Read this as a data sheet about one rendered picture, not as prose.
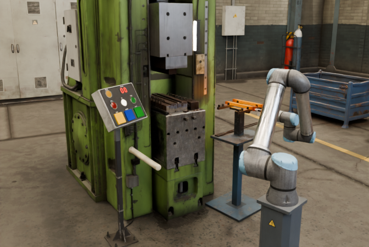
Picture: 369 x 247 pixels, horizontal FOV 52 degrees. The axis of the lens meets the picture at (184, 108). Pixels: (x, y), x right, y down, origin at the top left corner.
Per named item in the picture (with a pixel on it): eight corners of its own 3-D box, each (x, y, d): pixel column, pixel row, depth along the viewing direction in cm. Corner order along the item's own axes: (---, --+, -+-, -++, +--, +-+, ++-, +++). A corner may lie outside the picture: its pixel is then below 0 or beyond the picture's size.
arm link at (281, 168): (291, 191, 213) (294, 162, 208) (263, 185, 221) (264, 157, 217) (299, 182, 225) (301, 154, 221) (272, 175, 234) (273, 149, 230)
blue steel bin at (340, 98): (376, 121, 616) (382, 77, 599) (346, 129, 575) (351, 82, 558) (317, 106, 715) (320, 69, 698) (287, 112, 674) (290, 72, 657)
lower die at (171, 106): (187, 110, 308) (187, 100, 306) (166, 113, 298) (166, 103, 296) (161, 101, 343) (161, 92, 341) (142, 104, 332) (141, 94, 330)
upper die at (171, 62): (187, 67, 300) (187, 55, 298) (165, 69, 289) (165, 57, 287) (161, 62, 334) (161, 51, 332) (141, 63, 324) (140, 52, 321)
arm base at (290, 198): (304, 198, 225) (305, 183, 223) (288, 210, 212) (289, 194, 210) (276, 189, 238) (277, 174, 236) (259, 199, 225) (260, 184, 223)
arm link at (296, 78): (311, 66, 238) (317, 136, 282) (291, 65, 244) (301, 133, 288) (306, 79, 231) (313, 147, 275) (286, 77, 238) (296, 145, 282)
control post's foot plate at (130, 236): (140, 241, 286) (139, 231, 284) (112, 251, 274) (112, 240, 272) (128, 228, 303) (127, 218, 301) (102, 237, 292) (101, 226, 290)
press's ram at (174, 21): (201, 54, 305) (201, 3, 296) (160, 57, 285) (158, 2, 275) (174, 50, 339) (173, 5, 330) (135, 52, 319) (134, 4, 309)
